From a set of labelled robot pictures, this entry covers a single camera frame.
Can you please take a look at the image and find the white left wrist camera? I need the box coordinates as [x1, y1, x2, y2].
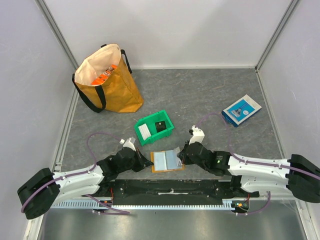
[119, 137, 136, 151]

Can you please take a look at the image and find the orange leather card holder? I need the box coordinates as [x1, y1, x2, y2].
[150, 149, 185, 173]

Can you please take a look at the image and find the blue white box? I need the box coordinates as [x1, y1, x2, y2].
[221, 94, 262, 127]

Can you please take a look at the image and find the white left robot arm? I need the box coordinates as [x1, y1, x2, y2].
[17, 147, 154, 220]

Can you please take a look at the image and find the white card stack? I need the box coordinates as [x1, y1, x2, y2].
[138, 123, 152, 141]

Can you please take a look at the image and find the orange snack packet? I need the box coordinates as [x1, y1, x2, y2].
[91, 64, 117, 86]

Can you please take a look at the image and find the green plastic bin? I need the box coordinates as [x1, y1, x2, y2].
[134, 109, 175, 146]

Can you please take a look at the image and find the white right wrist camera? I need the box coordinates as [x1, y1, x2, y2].
[188, 125, 205, 145]

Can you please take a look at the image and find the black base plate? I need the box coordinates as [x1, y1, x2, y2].
[99, 178, 261, 201]

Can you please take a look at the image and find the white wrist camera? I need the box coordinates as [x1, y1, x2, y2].
[119, 137, 136, 151]
[188, 125, 205, 145]

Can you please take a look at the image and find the small black device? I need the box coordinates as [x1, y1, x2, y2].
[155, 120, 167, 133]

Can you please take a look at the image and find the white slotted cable duct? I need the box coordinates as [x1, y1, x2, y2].
[51, 198, 249, 211]

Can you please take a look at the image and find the brown tote bag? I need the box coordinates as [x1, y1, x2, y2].
[72, 43, 144, 113]

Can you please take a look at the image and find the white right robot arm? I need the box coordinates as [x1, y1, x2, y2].
[177, 142, 320, 204]

